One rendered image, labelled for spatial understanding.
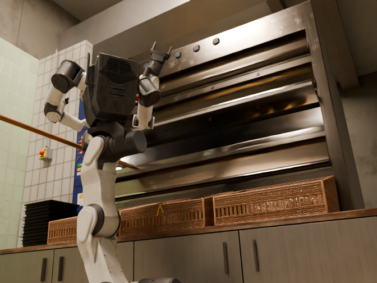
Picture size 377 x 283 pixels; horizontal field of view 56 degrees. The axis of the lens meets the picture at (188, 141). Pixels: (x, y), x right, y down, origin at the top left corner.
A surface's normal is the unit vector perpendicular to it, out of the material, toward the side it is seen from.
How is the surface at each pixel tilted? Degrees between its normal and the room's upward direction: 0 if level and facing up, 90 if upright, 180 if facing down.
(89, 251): 115
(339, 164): 90
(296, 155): 70
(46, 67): 90
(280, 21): 90
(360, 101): 90
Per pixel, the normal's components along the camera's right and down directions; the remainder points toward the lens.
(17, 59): 0.88, -0.21
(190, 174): -0.46, -0.59
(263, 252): -0.48, -0.29
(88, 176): -0.33, 0.11
